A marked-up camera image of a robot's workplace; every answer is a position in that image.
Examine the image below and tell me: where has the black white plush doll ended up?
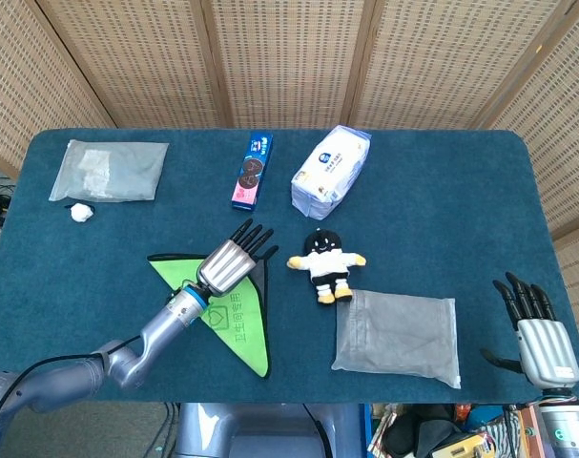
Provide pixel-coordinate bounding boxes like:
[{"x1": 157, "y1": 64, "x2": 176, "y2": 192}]
[{"x1": 286, "y1": 229, "x2": 368, "y2": 305}]

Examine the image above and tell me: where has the white tissue pack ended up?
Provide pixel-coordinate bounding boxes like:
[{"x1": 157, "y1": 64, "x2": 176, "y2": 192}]
[{"x1": 290, "y1": 124, "x2": 372, "y2": 221}]

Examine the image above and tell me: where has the silver robot torso base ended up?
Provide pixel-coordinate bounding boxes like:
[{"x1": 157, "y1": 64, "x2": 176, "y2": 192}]
[{"x1": 174, "y1": 403, "x2": 366, "y2": 458}]

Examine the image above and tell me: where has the translucent empty-looking plastic bag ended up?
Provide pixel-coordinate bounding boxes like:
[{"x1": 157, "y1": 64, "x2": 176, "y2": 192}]
[{"x1": 331, "y1": 287, "x2": 463, "y2": 390}]

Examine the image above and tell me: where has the translucent bag with white contents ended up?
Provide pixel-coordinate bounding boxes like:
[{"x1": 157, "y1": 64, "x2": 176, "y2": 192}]
[{"x1": 48, "y1": 138, "x2": 171, "y2": 204}]

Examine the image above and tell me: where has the black and silver left hand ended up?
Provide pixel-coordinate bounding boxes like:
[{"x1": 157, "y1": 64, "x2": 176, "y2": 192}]
[{"x1": 196, "y1": 219, "x2": 279, "y2": 297}]

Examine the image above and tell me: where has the black cloth bag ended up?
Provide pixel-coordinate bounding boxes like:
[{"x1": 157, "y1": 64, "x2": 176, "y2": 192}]
[{"x1": 383, "y1": 405, "x2": 469, "y2": 458}]

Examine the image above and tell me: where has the grey cloth mat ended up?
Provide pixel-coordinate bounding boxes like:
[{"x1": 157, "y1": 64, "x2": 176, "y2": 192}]
[{"x1": 147, "y1": 245, "x2": 272, "y2": 380}]

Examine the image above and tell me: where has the woven wooden folding screen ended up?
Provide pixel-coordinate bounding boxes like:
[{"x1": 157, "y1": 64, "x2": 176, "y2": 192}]
[{"x1": 0, "y1": 0, "x2": 579, "y2": 364}]

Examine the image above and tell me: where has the black and silver right hand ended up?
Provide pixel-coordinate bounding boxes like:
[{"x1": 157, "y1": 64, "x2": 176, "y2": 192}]
[{"x1": 479, "y1": 271, "x2": 579, "y2": 388}]

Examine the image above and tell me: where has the yellow small box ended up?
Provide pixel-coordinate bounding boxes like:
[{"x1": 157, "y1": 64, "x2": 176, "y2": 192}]
[{"x1": 436, "y1": 432, "x2": 491, "y2": 458}]

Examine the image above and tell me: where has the blue cookie box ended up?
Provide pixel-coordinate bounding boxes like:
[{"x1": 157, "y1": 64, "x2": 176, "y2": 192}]
[{"x1": 230, "y1": 132, "x2": 275, "y2": 213}]

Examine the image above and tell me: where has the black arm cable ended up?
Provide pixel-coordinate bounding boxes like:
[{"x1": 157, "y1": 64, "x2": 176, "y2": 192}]
[{"x1": 0, "y1": 333, "x2": 143, "y2": 430}]

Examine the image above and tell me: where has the white crumpled paper ball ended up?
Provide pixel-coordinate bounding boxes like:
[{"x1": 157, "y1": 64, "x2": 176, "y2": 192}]
[{"x1": 64, "y1": 202, "x2": 97, "y2": 223}]

